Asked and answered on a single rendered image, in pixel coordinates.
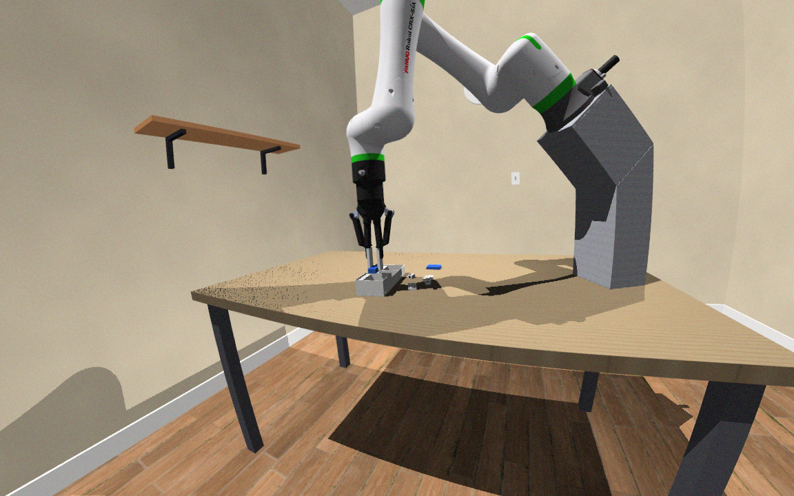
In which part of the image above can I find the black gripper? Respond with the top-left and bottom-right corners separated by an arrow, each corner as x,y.
349,182 -> 394,271

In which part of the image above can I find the white three-compartment bin rack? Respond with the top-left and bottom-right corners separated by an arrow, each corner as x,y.
355,265 -> 405,297

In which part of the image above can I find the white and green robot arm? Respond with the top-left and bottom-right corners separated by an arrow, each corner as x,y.
347,0 -> 620,184

